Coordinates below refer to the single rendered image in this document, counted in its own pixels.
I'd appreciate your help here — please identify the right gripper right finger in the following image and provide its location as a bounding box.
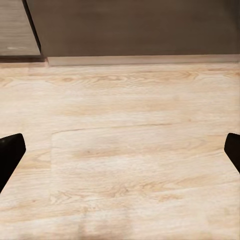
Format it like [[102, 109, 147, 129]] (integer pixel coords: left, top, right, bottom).
[[224, 133, 240, 173]]

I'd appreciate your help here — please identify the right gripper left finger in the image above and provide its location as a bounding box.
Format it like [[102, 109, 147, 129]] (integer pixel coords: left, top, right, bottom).
[[0, 133, 26, 193]]

